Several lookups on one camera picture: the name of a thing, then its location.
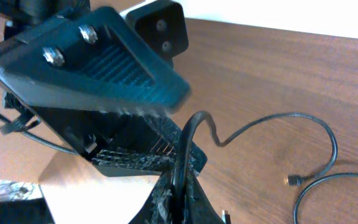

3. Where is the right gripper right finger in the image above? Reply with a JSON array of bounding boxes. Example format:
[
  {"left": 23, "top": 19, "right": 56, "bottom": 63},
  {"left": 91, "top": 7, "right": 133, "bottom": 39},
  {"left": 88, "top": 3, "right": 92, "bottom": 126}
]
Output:
[{"left": 183, "top": 170, "right": 224, "bottom": 224}]

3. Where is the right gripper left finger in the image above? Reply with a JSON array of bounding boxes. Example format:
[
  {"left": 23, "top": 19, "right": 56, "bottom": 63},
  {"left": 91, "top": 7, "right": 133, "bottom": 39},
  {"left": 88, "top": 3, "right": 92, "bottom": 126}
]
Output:
[{"left": 129, "top": 170, "right": 179, "bottom": 224}]

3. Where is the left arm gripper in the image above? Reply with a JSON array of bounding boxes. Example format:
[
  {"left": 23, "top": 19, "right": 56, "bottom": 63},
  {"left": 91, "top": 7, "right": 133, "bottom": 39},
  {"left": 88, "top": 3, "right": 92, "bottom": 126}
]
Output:
[{"left": 0, "top": 0, "right": 191, "bottom": 155}]

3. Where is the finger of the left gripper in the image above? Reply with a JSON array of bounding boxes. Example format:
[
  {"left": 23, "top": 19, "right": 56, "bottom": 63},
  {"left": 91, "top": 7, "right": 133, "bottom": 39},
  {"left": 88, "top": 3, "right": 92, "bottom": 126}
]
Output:
[{"left": 90, "top": 111, "right": 208, "bottom": 177}]

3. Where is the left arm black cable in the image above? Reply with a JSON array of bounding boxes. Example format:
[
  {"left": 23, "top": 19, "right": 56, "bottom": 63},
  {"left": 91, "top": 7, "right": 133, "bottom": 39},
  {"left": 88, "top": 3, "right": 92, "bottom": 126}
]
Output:
[{"left": 0, "top": 101, "right": 77, "bottom": 156}]

